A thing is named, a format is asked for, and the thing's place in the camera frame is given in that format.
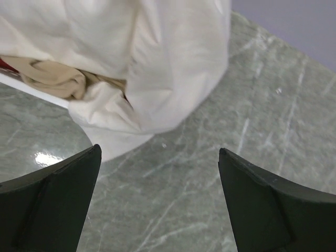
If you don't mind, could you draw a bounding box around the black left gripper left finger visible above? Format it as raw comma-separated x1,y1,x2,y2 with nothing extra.
1,144,101,251

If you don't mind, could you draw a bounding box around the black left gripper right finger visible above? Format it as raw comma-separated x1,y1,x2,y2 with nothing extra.
218,148,335,251

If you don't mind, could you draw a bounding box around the cream white t-shirt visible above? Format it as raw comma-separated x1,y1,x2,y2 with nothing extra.
1,1,232,162

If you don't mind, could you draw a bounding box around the beige t-shirt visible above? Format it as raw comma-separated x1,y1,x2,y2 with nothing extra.
1,56,126,100

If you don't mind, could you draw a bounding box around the white plastic laundry basket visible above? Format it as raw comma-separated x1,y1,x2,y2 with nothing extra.
1,72,69,109

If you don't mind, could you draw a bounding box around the red t-shirt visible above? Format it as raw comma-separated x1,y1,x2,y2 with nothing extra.
0,59,18,75

